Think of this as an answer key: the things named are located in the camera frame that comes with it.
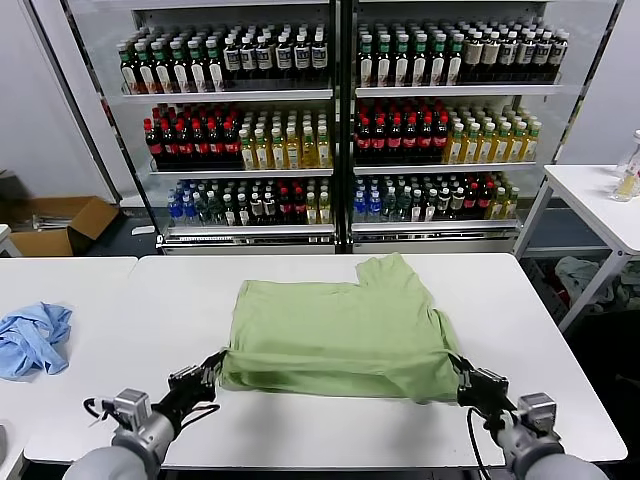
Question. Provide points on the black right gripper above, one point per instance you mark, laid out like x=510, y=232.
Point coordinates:
x=485, y=392

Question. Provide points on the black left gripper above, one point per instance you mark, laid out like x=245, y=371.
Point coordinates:
x=192, y=390

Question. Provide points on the light green polo shirt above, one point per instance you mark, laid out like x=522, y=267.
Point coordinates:
x=340, y=330

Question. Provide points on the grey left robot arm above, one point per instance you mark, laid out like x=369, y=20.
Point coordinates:
x=130, y=450

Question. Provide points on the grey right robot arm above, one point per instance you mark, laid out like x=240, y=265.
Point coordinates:
x=540, y=460

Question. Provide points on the grey green clothes pile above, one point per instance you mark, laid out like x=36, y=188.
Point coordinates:
x=575, y=275

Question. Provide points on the silver right wrist block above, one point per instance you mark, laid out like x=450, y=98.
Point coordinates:
x=537, y=412

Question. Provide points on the silver wrist block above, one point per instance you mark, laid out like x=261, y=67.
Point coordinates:
x=537, y=412
x=131, y=407

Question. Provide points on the silver left wrist block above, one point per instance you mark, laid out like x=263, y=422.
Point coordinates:
x=131, y=407

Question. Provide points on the small white floor object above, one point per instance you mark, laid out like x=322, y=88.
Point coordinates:
x=142, y=230

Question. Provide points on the small dark white-cap bottle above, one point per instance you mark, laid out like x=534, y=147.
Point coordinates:
x=243, y=211
x=417, y=207
x=457, y=204
x=256, y=210
x=443, y=205
x=229, y=211
x=430, y=206
x=270, y=209

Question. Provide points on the small clear green bottle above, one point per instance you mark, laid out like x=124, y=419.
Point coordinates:
x=389, y=206
x=202, y=210
x=403, y=206
x=214, y=210

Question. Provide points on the small blue water bottle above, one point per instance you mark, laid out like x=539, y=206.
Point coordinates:
x=188, y=211
x=360, y=207
x=174, y=211
x=374, y=207

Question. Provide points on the small red cap cola bottle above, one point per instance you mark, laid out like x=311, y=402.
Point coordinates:
x=470, y=201
x=485, y=201
x=284, y=207
x=299, y=207

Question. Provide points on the small yellow juice bottle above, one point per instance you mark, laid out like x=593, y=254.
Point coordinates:
x=511, y=203
x=498, y=204
x=312, y=210
x=324, y=209

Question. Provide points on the crumpled light blue shirt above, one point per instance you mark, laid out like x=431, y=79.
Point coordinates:
x=30, y=340

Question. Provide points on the open cardboard box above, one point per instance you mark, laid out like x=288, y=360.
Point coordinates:
x=45, y=245

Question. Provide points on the white side table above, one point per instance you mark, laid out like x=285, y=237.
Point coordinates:
x=590, y=200

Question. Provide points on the metal rods bundle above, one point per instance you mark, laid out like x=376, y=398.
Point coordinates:
x=50, y=222

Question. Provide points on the white stool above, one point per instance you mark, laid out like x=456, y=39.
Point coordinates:
x=7, y=242

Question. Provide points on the clear bottle yellow contents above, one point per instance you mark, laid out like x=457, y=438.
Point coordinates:
x=625, y=185

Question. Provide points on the glass cooler door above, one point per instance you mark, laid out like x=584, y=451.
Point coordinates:
x=570, y=125
x=112, y=125

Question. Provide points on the drink cooler shelf unit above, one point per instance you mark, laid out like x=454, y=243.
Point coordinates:
x=450, y=91
x=225, y=95

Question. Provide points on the green cap tea bottle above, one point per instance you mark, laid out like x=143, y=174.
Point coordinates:
x=384, y=62
x=198, y=67
x=402, y=62
x=420, y=62
x=438, y=61
x=455, y=61
x=180, y=68
x=128, y=70
x=145, y=70
x=366, y=62
x=215, y=67
x=162, y=69

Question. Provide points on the dark bottle blue label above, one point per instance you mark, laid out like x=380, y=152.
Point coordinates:
x=508, y=54
x=302, y=57
x=559, y=52
x=264, y=58
x=319, y=56
x=542, y=53
x=525, y=53
x=283, y=57
x=231, y=59
x=248, y=59

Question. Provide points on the dark bottle tan label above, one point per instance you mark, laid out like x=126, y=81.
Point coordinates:
x=490, y=54
x=472, y=55

